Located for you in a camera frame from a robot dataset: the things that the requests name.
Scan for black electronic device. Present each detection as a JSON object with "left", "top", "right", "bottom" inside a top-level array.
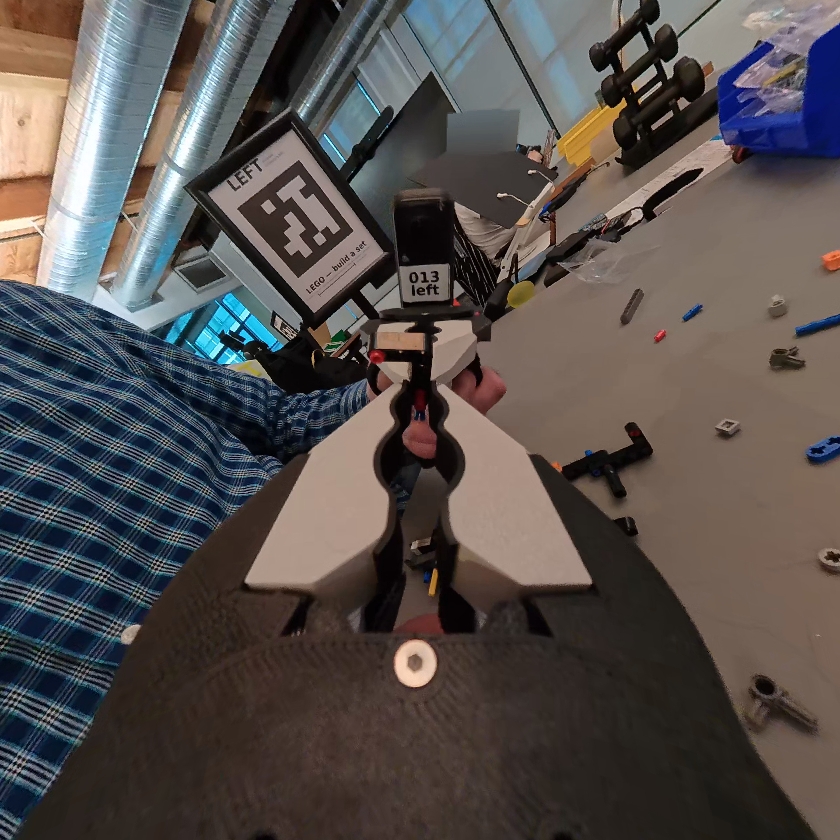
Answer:
[{"left": 543, "top": 225, "right": 623, "bottom": 284}]

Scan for yellow storage bin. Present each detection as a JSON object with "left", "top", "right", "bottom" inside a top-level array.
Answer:
[{"left": 556, "top": 104, "right": 632, "bottom": 170}]

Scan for clear bags of lego parts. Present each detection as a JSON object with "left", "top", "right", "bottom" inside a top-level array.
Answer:
[{"left": 734, "top": 0, "right": 840, "bottom": 89}]

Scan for black dumbbell rack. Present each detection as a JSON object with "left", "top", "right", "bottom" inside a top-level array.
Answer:
[{"left": 588, "top": 0, "right": 721, "bottom": 172}]

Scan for blue storage bin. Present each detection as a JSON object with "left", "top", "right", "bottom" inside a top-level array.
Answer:
[{"left": 717, "top": 23, "right": 840, "bottom": 160}]

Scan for person's plaid shirt torso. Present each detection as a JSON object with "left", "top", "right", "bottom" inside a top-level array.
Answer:
[{"left": 0, "top": 279, "right": 312, "bottom": 824}]

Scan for clear plastic bag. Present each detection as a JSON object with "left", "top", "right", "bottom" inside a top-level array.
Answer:
[{"left": 560, "top": 238, "right": 659, "bottom": 287}]

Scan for black lego liftarm axle tube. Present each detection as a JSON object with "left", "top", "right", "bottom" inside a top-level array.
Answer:
[{"left": 551, "top": 422, "right": 655, "bottom": 497}]

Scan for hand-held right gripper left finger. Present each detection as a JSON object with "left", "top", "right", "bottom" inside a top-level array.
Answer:
[{"left": 243, "top": 386, "right": 403, "bottom": 632}]

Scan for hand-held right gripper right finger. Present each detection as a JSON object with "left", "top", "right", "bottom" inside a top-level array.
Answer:
[{"left": 438, "top": 385, "right": 597, "bottom": 632}]

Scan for black lego chassis assembly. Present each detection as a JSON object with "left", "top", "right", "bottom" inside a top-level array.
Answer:
[{"left": 406, "top": 530, "right": 446, "bottom": 599}]

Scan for silver spiral air duct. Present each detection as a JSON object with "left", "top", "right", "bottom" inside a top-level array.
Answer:
[
  {"left": 289, "top": 0, "right": 409, "bottom": 129},
  {"left": 110, "top": 0, "right": 299, "bottom": 312},
  {"left": 36, "top": 0, "right": 198, "bottom": 299}
]

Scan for black strap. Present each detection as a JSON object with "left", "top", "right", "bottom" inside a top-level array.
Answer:
[{"left": 638, "top": 168, "right": 704, "bottom": 222}]

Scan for white instruction sheet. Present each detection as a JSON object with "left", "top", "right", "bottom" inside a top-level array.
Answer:
[{"left": 602, "top": 140, "right": 734, "bottom": 222}]

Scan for black framed marker sign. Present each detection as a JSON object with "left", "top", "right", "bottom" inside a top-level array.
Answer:
[{"left": 184, "top": 107, "right": 396, "bottom": 329}]

